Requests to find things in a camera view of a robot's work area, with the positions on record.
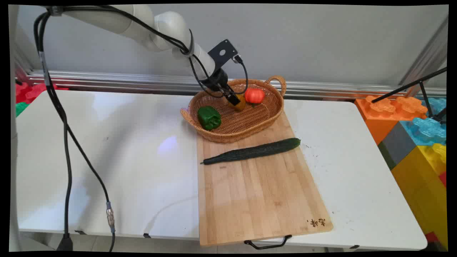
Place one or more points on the yellow giant building block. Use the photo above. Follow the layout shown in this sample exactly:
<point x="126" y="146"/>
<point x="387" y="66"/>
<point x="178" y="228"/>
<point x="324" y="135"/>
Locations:
<point x="421" y="185"/>

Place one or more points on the red giant building block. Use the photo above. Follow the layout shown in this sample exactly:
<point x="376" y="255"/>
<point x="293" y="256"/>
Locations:
<point x="443" y="178"/>

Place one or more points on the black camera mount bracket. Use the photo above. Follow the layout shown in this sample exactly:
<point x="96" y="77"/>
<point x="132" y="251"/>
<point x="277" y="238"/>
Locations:
<point x="223" y="59"/>

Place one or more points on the long dark green cucumber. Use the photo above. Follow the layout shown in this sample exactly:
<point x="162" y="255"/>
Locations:
<point x="250" y="152"/>

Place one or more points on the aluminium rail along wall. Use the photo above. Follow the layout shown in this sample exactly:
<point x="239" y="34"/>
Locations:
<point x="125" y="81"/>

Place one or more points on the orange giant building block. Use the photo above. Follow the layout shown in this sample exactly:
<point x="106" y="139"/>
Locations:
<point x="378" y="117"/>

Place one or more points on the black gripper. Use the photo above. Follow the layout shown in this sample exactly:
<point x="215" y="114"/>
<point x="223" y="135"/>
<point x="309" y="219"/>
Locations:
<point x="217" y="79"/>

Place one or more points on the grey giant building block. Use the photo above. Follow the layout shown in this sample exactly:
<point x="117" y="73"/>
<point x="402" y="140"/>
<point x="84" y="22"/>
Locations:
<point x="398" y="144"/>

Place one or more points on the blue giant building block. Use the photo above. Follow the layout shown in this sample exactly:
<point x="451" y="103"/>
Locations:
<point x="428" y="130"/>

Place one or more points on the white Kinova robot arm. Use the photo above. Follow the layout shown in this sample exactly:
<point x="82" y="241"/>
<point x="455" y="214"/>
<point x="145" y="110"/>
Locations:
<point x="167" y="28"/>

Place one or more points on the green foam block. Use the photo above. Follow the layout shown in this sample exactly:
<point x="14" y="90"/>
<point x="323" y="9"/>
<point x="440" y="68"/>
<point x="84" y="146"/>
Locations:
<point x="20" y="109"/>

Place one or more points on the black tripod stand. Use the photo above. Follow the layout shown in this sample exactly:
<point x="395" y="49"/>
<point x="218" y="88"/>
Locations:
<point x="410" y="85"/>

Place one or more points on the green bell pepper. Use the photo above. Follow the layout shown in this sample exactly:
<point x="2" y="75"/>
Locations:
<point x="209" y="117"/>

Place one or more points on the red foam block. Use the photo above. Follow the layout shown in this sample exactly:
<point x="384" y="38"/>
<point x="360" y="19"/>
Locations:
<point x="30" y="91"/>

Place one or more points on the woven wicker basket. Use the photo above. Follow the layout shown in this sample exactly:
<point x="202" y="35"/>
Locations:
<point x="242" y="123"/>

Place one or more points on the red tomato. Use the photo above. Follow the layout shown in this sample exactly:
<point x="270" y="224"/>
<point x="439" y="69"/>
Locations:
<point x="254" y="95"/>

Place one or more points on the wooden cutting board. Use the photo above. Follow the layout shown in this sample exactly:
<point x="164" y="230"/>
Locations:
<point x="257" y="196"/>

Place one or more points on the yellow orange toy vegetable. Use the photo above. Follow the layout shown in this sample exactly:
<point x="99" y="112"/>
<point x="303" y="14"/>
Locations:
<point x="242" y="104"/>

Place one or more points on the aluminium frame post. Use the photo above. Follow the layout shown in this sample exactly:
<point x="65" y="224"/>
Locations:
<point x="426" y="57"/>

